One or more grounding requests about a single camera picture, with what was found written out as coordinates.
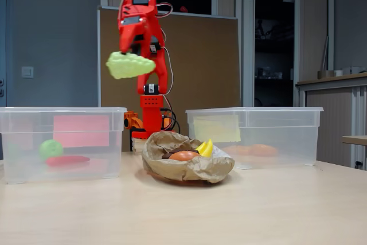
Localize pink sticky note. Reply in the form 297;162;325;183
53;115;111;149

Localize clear plastic film bag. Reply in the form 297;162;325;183
213;146;231;159

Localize brown tape roll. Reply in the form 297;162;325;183
317;69;335;80

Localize yellow toy banana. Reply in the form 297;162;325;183
195;138;214;158

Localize wooden base block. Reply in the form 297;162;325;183
131;137;149;152

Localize red toy chili pepper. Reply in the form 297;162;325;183
45;155;91;168

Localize black base cable bundle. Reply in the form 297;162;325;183
160;107;181;133

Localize beige side table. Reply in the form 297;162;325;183
341;135;367;146

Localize yellow-green sticky note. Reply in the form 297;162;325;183
193;114;241;143

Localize white cups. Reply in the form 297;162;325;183
334;66;367;77

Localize orange printed clamp part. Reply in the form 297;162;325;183
123;110;144;131

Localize clear plastic bin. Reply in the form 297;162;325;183
0;106;128;185
185;106;324;170

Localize crumpled brown paper bag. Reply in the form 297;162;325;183
141;131;236;184

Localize light green toy lettuce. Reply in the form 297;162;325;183
106;51;157;80

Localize grey roller-door cabinet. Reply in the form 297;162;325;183
296;72;367;170

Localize brown cork board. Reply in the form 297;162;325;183
97;6;241;151

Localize orange toy waffle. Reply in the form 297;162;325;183
222;145;253;157

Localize green toy apple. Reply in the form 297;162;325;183
39;139;64;162

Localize brown toy donut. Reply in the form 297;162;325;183
169;150;201;162

